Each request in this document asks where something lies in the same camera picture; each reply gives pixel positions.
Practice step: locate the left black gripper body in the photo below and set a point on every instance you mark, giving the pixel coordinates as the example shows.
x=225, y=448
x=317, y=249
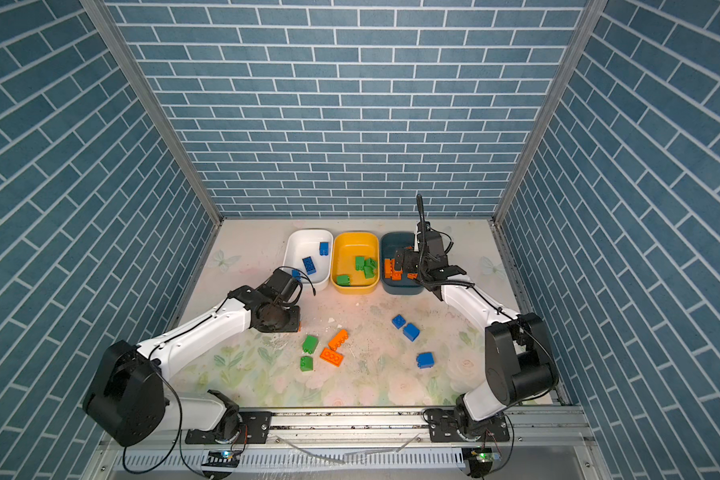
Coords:
x=286, y=318

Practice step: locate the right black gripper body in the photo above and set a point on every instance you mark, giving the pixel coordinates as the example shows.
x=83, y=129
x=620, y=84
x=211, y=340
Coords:
x=413, y=262

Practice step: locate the tall blue lego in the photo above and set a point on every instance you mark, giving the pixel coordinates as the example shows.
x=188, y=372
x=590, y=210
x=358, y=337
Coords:
x=309, y=265

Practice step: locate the green lego bottom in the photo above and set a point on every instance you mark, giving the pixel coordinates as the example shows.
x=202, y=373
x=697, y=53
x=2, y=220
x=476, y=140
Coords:
x=306, y=364

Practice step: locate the orange lego diagonal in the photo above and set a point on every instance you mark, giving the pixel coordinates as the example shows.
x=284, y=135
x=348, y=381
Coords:
x=338, y=340

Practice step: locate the orange lego bottom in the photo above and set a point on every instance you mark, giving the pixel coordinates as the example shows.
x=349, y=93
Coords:
x=332, y=357

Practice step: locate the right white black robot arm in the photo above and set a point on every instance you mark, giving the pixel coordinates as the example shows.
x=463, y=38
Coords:
x=519, y=365

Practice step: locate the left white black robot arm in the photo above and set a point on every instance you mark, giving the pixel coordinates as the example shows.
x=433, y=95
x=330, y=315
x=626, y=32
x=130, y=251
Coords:
x=131, y=395

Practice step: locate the dark teal plastic container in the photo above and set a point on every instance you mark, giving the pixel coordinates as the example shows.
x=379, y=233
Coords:
x=390, y=244

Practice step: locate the white plastic container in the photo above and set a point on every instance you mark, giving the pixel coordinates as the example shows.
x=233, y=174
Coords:
x=305, y=242

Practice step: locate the yellow plastic container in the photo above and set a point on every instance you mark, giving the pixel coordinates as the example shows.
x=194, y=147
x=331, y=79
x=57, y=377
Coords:
x=346, y=247

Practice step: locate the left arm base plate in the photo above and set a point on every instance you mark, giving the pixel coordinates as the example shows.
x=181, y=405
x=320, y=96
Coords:
x=242, y=427

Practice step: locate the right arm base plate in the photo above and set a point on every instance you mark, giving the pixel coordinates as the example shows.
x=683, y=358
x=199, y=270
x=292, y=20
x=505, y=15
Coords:
x=455, y=425

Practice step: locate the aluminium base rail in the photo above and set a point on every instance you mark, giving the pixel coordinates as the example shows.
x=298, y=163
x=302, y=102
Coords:
x=541, y=442

